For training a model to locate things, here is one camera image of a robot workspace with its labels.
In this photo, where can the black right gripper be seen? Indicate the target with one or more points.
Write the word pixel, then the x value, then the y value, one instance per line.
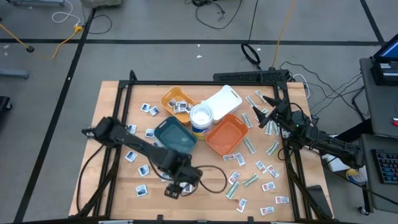
pixel 283 113

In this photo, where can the black power strip bar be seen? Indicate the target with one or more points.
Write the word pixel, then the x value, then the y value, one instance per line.
pixel 248 76

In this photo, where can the green striped bandage wrapper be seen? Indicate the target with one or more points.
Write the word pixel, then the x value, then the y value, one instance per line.
pixel 250 145
pixel 260 96
pixel 268 128
pixel 275 128
pixel 247 120
pixel 272 147
pixel 264 111
pixel 250 180
pixel 232 190
pixel 250 101

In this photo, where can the grey workstation cart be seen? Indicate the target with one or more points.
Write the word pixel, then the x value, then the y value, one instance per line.
pixel 382 109

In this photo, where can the blue yellow white object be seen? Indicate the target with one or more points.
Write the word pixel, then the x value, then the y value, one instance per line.
pixel 354 176

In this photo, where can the white adapter box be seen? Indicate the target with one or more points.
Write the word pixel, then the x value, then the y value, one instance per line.
pixel 332 163

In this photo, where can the teal plastic bin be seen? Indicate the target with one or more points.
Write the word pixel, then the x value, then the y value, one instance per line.
pixel 175 137

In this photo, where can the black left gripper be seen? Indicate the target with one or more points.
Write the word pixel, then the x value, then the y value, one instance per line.
pixel 189 177

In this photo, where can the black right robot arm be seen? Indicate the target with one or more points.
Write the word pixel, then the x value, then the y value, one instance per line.
pixel 329 144

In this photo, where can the grey table foot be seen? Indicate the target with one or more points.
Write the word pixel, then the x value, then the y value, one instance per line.
pixel 37 2
pixel 14 74

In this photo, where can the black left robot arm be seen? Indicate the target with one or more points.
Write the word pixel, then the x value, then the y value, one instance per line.
pixel 140 147

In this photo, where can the black keyboard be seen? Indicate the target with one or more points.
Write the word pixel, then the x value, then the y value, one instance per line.
pixel 387 166

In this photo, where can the small red object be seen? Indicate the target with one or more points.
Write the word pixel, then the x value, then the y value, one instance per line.
pixel 395 122

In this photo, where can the white plastic bin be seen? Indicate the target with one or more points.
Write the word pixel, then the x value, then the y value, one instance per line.
pixel 224 101

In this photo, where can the Lysol wipes canister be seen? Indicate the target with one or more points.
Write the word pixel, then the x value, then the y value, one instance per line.
pixel 201 118

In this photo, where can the yellow plastic bin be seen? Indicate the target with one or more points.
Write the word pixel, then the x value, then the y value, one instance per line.
pixel 169 116

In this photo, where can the black laptop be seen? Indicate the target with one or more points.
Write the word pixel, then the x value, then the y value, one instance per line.
pixel 387 73

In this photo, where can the orange plastic bin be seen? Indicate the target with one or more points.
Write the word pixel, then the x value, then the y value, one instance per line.
pixel 225 135

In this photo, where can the black round floor base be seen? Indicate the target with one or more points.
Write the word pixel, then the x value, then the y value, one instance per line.
pixel 30 48

